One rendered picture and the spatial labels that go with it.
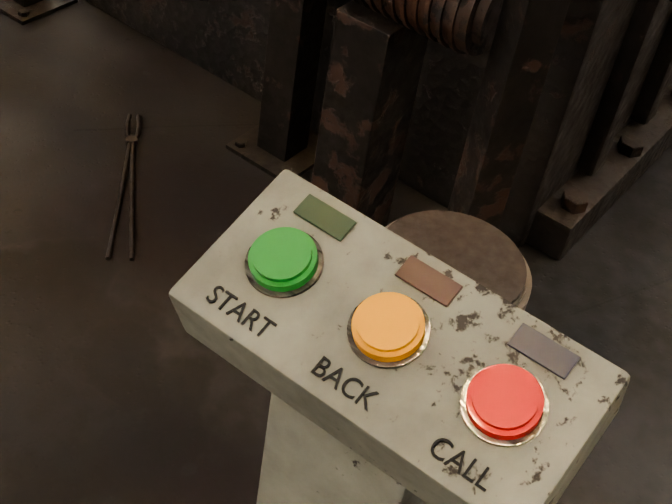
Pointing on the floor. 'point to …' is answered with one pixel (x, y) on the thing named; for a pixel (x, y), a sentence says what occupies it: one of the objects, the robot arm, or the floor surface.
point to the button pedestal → (384, 373)
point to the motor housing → (384, 89)
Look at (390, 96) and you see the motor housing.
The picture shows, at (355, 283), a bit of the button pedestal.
